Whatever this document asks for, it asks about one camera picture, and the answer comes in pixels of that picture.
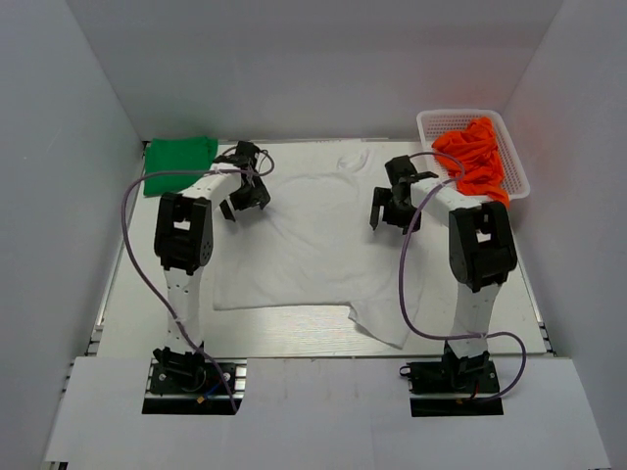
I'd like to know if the white t shirt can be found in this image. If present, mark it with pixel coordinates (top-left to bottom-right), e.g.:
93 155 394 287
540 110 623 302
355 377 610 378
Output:
211 148 409 348

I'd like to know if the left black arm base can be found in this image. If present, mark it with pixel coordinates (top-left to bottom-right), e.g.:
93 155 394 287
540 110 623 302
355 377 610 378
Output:
141 359 247 416

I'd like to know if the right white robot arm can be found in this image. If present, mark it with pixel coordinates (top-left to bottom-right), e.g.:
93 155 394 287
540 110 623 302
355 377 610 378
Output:
369 171 517 363

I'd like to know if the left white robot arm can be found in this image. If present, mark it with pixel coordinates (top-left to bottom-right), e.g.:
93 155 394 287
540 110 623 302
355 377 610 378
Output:
154 147 270 354

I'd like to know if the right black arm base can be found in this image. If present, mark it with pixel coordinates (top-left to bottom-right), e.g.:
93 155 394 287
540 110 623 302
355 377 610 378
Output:
399 360 504 418

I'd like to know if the folded green t shirt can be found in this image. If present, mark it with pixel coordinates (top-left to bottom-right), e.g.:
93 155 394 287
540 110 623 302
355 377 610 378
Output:
143 136 218 197

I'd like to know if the white plastic basket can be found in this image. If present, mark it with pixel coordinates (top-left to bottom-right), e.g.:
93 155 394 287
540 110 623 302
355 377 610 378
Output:
416 109 530 205

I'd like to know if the crumpled orange t shirt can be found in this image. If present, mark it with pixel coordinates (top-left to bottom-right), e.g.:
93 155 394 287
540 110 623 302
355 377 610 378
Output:
432 117 510 208

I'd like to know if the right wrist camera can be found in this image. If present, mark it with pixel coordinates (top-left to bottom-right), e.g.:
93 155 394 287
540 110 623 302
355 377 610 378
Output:
384 156 418 186

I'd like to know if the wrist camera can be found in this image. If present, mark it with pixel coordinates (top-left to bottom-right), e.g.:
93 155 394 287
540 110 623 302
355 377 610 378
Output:
234 141 261 167
384 156 418 186

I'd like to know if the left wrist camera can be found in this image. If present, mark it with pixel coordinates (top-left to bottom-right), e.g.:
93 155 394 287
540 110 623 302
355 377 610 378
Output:
234 141 261 167

